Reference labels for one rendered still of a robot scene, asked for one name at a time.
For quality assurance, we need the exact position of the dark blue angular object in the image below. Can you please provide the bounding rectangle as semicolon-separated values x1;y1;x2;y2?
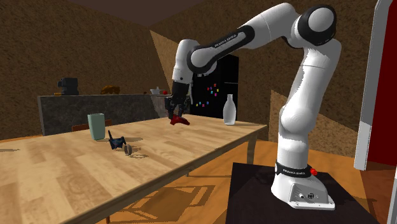
107;129;127;151

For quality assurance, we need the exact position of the dark robot stand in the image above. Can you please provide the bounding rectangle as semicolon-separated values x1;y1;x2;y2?
225;162;381;224

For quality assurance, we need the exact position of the red door with white frame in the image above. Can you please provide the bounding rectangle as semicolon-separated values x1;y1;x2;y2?
354;0;397;172

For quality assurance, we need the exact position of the light wooden table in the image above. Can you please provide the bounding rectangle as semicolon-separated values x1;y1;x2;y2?
0;113;268;224

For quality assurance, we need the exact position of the red angular object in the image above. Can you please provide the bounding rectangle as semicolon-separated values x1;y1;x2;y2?
169;113;191;127

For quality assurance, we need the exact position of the clear glass bottle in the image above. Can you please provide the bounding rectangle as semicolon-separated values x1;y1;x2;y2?
222;94;237;126

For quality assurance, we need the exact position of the black fridge with magnets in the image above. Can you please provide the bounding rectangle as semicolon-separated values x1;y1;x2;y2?
189;53;240;120

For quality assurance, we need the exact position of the pale green cup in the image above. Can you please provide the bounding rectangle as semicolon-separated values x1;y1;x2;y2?
87;113;106;141

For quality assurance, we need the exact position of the dark grey kitchen counter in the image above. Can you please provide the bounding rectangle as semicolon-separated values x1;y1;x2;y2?
37;77;173;137

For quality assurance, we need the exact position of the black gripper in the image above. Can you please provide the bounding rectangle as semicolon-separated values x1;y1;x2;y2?
164;80;192;120

